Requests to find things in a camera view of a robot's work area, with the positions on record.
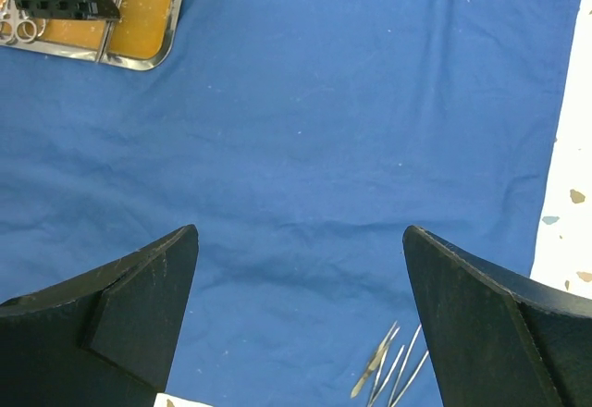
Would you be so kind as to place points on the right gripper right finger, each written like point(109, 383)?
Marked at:
point(495, 337)

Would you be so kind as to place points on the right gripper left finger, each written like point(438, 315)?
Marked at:
point(106, 337)

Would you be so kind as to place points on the thin steel tweezers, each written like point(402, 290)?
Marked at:
point(408, 371)
point(380, 384)

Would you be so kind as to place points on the blue surgical cloth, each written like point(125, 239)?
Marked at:
point(301, 138)

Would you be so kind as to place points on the steel ring-handled scissors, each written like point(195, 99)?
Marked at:
point(18, 27)

